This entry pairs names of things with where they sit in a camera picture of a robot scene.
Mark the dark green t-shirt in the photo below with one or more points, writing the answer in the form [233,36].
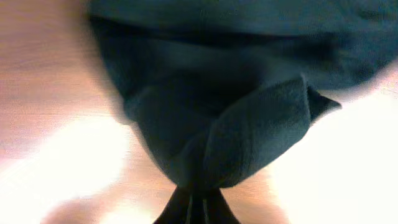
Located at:
[220,89]

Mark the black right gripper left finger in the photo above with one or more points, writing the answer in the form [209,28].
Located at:
[177,208]

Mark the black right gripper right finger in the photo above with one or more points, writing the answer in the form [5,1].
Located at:
[216,209]

